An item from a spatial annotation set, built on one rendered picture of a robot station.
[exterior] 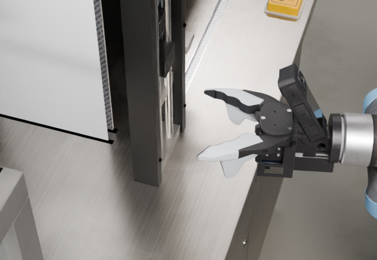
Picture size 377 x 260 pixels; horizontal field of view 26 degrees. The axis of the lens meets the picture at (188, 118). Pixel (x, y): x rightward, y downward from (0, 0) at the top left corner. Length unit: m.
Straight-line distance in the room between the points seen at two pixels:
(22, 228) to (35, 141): 0.95
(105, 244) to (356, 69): 1.82
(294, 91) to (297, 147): 0.10
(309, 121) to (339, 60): 1.98
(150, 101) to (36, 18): 0.25
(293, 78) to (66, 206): 0.57
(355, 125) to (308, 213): 1.48
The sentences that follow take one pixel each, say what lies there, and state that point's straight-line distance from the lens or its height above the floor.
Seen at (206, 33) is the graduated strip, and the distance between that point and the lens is 1.81.
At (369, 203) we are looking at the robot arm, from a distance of 1.28.
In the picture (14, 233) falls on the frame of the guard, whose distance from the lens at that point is 0.67.
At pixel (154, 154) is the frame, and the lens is 1.44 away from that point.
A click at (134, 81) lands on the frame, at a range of 1.33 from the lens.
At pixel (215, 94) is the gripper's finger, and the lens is 1.22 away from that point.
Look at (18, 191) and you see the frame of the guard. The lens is 0.65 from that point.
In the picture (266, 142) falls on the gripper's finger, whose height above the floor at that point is 1.25.
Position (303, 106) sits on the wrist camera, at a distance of 1.13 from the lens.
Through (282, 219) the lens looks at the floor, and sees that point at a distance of 2.60.
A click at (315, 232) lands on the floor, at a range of 2.58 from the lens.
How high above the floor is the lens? 2.09
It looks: 47 degrees down
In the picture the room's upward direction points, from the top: straight up
